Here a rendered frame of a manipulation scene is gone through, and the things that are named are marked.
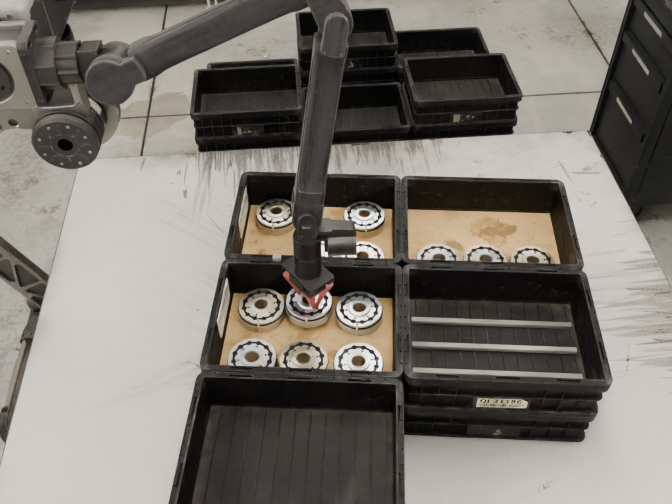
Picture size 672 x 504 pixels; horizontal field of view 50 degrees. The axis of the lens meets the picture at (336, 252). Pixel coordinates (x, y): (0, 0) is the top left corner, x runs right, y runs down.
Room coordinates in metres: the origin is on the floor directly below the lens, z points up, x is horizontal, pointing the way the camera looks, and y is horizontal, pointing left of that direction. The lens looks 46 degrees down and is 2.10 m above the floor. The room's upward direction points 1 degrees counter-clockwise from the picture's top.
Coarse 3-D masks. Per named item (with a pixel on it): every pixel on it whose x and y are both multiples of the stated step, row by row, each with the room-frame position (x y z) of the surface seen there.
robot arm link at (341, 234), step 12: (300, 216) 1.00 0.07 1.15; (312, 216) 1.00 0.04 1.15; (300, 228) 0.99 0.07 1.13; (312, 228) 0.99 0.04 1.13; (324, 228) 1.01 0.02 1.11; (336, 228) 1.01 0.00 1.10; (348, 228) 1.02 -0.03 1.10; (336, 240) 1.00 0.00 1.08; (348, 240) 1.00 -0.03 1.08; (336, 252) 0.99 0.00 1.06; (348, 252) 0.99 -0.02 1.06
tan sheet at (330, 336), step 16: (336, 304) 1.05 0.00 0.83; (384, 304) 1.04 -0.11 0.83; (288, 320) 1.00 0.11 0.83; (384, 320) 1.00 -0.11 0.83; (240, 336) 0.96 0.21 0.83; (256, 336) 0.96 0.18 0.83; (272, 336) 0.96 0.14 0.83; (288, 336) 0.96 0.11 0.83; (304, 336) 0.96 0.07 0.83; (320, 336) 0.96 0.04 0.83; (336, 336) 0.96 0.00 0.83; (352, 336) 0.96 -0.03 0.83; (368, 336) 0.95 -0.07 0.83; (384, 336) 0.95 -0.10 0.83; (224, 352) 0.92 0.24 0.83; (336, 352) 0.91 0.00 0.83; (384, 352) 0.91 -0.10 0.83; (384, 368) 0.87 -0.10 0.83
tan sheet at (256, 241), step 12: (252, 216) 1.34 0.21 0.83; (324, 216) 1.34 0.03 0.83; (336, 216) 1.34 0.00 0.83; (252, 228) 1.30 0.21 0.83; (384, 228) 1.29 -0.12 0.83; (252, 240) 1.26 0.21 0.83; (264, 240) 1.26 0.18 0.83; (276, 240) 1.25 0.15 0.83; (288, 240) 1.25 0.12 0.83; (360, 240) 1.25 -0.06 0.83; (372, 240) 1.25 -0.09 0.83; (384, 240) 1.25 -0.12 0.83; (252, 252) 1.21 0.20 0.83; (264, 252) 1.21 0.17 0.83; (276, 252) 1.21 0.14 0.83; (288, 252) 1.21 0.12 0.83; (384, 252) 1.21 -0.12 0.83
